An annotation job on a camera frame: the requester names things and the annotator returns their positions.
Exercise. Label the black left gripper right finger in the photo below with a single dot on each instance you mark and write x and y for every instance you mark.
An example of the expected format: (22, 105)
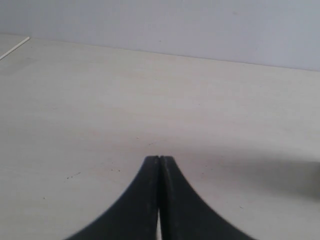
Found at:
(184, 215)

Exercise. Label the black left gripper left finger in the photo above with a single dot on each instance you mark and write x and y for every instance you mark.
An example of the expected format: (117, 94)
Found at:
(134, 216)

